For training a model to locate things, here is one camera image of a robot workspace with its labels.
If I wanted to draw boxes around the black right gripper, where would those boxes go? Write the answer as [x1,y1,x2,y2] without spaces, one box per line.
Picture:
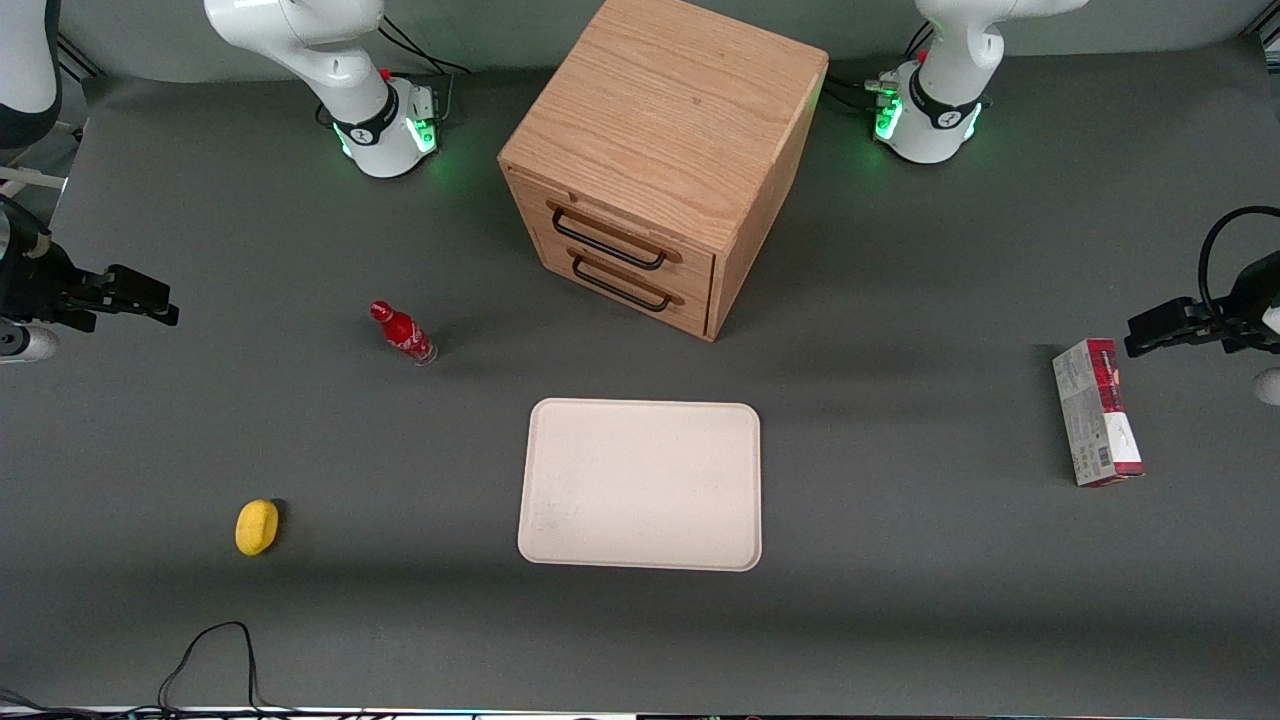
[0,238,182,332]

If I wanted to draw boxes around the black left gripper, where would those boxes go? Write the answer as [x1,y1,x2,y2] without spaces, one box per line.
[1124,252,1280,359]

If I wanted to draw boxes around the oak wooden drawer cabinet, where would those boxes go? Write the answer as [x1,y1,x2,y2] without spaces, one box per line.
[498,0,830,343]

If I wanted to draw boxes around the grey and red carton box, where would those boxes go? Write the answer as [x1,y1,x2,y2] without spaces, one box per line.
[1052,338,1146,489]

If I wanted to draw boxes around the white stand bar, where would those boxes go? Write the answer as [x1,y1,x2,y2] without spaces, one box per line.
[0,165,67,197]

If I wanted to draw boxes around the yellow lemon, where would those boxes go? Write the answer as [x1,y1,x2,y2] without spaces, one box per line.
[235,499,281,557]

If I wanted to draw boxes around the red soda bottle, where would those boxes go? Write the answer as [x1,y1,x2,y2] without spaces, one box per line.
[369,300,439,367]

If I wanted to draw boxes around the cream plastic tray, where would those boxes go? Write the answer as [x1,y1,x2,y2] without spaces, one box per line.
[517,398,763,573]

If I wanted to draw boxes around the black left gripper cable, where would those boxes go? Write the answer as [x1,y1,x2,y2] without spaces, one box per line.
[1197,205,1280,323]

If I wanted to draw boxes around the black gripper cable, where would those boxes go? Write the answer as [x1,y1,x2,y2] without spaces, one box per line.
[1197,205,1280,323]
[0,193,51,259]

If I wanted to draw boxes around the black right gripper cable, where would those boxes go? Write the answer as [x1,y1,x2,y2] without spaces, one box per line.
[0,193,51,259]

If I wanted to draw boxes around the black cable on table edge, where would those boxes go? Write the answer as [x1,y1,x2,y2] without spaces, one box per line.
[0,620,301,720]

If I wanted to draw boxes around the black right arm base cables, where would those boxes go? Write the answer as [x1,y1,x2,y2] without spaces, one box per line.
[378,15,473,126]

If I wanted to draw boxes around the black arm base cables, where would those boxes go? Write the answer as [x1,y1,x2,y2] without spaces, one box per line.
[378,15,473,126]
[828,20,933,119]

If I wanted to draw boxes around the black left arm base cables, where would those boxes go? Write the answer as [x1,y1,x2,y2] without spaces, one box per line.
[828,20,933,119]

